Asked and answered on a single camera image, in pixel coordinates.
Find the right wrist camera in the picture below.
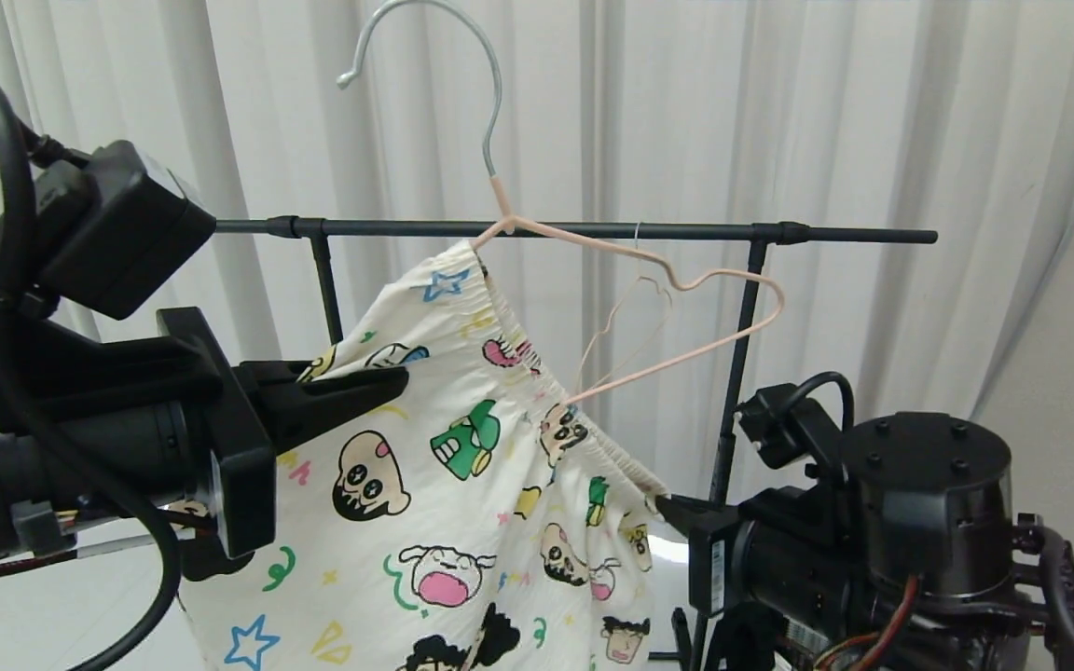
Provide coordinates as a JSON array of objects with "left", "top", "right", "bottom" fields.
[{"left": 736, "top": 382, "right": 860, "bottom": 509}]

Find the cream printed garment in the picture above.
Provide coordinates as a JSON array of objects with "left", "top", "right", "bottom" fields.
[{"left": 173, "top": 238, "right": 673, "bottom": 671}]

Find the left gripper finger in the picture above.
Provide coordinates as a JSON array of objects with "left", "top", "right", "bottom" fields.
[{"left": 237, "top": 359, "right": 410, "bottom": 455}]

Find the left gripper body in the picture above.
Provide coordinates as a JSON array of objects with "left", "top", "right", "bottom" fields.
[{"left": 0, "top": 308, "right": 279, "bottom": 565}]

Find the white curtain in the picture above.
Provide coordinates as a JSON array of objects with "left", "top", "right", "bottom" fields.
[{"left": 0, "top": 0, "right": 1074, "bottom": 560}]

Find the pink clothes hanger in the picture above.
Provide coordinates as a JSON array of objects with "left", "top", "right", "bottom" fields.
[
  {"left": 574, "top": 224, "right": 675, "bottom": 397},
  {"left": 337, "top": 0, "right": 787, "bottom": 408}
]

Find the black clothes rack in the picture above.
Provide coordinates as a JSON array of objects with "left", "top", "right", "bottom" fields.
[{"left": 215, "top": 216, "right": 939, "bottom": 671}]

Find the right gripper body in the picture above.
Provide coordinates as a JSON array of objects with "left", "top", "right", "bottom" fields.
[{"left": 686, "top": 494, "right": 874, "bottom": 644}]

